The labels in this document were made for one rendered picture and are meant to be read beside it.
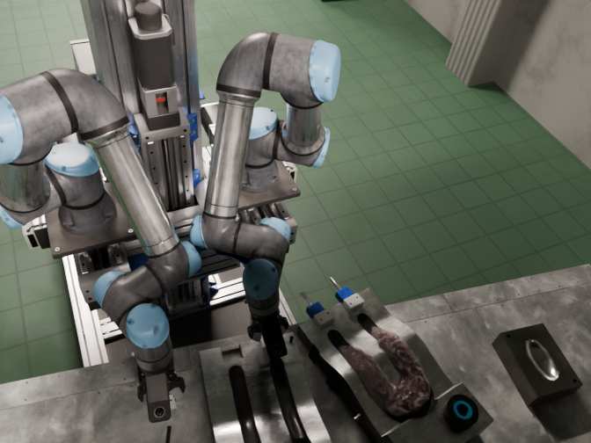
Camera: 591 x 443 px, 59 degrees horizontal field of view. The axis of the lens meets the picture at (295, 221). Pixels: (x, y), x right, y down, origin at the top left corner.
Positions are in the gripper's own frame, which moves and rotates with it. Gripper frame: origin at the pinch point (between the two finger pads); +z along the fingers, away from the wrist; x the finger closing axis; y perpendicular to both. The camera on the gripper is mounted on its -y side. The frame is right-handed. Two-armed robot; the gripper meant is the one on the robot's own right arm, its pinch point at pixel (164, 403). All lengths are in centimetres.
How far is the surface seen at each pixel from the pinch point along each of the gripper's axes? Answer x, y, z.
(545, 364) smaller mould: -106, -10, 10
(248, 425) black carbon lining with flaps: -18.6, -7.7, 6.5
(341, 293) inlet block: -55, 25, 8
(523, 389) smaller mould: -96, -15, 12
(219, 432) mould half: -11.5, -7.7, 6.0
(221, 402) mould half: -13.3, -0.4, 6.4
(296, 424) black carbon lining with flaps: -30.0, -10.6, 5.1
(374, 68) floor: -179, 262, 95
